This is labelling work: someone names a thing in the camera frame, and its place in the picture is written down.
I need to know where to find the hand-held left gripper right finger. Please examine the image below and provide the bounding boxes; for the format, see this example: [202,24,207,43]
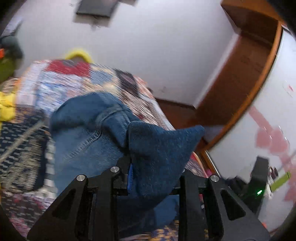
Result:
[179,173,271,241]

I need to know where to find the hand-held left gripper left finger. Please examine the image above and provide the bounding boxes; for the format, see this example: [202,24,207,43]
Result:
[26,158,133,241]

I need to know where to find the blue denim jeans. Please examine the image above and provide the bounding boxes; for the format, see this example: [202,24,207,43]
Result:
[50,91,206,239]

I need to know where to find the lime green object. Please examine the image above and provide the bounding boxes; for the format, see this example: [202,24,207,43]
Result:
[270,171,290,193]

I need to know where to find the pink heart sticker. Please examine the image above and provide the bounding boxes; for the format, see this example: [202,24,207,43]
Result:
[248,105,296,202]

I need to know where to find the white sliding door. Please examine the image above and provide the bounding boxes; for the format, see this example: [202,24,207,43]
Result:
[206,23,296,232]

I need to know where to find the red and white notice sticker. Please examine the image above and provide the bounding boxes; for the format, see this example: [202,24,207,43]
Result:
[283,81,295,96]

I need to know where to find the floral bed sheet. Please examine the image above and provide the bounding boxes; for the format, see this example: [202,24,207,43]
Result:
[0,185,58,237]

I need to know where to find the navy patterned cloth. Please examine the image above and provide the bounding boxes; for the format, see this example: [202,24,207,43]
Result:
[0,109,52,193]

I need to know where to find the brown wooden door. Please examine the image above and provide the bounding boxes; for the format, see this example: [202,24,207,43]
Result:
[194,0,285,149]

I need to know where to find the patchwork printed blanket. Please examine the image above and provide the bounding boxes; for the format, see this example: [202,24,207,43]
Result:
[16,59,206,178]

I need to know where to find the yellow curved plastic object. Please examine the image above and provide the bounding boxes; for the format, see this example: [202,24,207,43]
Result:
[65,47,93,62]

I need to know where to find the yellow fleece garment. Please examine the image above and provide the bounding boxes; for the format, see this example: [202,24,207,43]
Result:
[0,91,15,130]

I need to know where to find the green patterned bag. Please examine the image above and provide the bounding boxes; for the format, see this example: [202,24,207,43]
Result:
[0,57,20,82]

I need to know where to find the dark green bundle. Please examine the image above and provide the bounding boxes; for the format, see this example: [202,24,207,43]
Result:
[0,37,23,61]

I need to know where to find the small black wall monitor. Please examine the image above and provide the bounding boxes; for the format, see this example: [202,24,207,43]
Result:
[76,0,118,18]

